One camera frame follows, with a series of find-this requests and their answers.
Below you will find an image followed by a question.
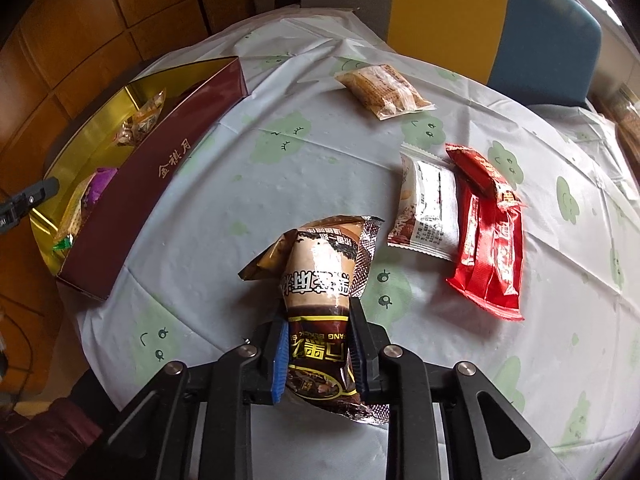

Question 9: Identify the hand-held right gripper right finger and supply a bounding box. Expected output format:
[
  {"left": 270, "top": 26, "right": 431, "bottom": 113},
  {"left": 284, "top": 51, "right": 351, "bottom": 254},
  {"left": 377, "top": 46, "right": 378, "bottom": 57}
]
[{"left": 349, "top": 300, "right": 576, "bottom": 480}]

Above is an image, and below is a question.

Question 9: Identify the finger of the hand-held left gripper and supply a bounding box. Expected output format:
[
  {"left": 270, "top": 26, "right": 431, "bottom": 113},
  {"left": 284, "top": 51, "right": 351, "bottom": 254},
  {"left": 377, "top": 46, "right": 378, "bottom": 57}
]
[{"left": 0, "top": 177, "right": 60, "bottom": 234}]

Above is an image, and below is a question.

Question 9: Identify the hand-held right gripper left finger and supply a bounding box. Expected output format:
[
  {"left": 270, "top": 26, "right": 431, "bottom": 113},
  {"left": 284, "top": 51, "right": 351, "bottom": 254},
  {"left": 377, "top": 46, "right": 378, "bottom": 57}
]
[{"left": 70, "top": 317, "right": 290, "bottom": 480}]

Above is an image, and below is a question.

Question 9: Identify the green yellow cracker packet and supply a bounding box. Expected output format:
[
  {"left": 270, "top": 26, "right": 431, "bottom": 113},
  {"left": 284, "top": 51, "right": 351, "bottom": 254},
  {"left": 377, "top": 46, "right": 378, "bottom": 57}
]
[{"left": 52, "top": 185, "right": 96, "bottom": 252}]

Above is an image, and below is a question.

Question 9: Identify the purple snack packet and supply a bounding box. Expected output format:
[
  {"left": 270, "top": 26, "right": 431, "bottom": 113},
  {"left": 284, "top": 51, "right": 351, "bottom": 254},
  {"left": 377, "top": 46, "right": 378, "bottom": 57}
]
[{"left": 82, "top": 167, "right": 119, "bottom": 207}]

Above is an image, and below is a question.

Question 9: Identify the brown snack packet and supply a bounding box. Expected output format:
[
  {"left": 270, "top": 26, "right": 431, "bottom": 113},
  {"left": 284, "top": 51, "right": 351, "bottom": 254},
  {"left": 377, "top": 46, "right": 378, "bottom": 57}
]
[{"left": 237, "top": 215, "right": 391, "bottom": 426}]

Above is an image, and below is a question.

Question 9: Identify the dark red gold tin box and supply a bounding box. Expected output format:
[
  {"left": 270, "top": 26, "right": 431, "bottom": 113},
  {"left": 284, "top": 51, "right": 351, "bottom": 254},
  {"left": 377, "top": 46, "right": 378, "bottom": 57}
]
[{"left": 29, "top": 56, "right": 250, "bottom": 302}]

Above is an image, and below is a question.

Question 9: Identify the large red snack packet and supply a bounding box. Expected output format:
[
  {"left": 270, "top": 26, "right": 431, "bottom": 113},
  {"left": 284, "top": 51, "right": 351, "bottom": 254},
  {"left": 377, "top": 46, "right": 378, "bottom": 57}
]
[{"left": 446, "top": 185, "right": 526, "bottom": 322}]

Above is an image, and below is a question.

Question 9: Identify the white snack packet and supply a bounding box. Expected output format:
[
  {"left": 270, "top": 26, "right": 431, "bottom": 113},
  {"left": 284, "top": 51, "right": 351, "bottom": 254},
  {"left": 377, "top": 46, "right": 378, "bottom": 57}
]
[{"left": 386, "top": 142, "right": 461, "bottom": 263}]

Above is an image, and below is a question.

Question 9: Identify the small red snack packet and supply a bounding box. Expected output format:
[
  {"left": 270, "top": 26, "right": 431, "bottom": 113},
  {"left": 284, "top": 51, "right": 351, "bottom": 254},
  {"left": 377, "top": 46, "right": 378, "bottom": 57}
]
[{"left": 444, "top": 142, "right": 529, "bottom": 211}]

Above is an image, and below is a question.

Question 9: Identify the clear beige snack packet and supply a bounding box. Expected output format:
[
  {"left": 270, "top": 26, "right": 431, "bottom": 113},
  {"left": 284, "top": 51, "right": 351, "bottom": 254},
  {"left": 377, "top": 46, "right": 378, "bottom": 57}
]
[{"left": 334, "top": 64, "right": 435, "bottom": 121}]

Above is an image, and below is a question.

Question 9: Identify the wooden wardrobe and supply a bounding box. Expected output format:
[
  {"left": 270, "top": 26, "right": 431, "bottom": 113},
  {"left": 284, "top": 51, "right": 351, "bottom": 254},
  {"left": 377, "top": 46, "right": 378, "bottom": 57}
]
[{"left": 0, "top": 0, "right": 257, "bottom": 401}]

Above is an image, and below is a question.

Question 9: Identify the dark red cloth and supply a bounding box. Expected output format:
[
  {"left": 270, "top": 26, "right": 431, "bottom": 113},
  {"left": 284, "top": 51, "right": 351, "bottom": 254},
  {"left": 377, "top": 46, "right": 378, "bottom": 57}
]
[{"left": 0, "top": 397, "right": 104, "bottom": 461}]

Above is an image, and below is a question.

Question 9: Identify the grey yellow blue headboard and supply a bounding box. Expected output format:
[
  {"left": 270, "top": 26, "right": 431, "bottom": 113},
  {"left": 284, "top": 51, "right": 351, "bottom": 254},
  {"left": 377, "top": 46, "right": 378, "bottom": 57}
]
[{"left": 300, "top": 0, "right": 604, "bottom": 109}]

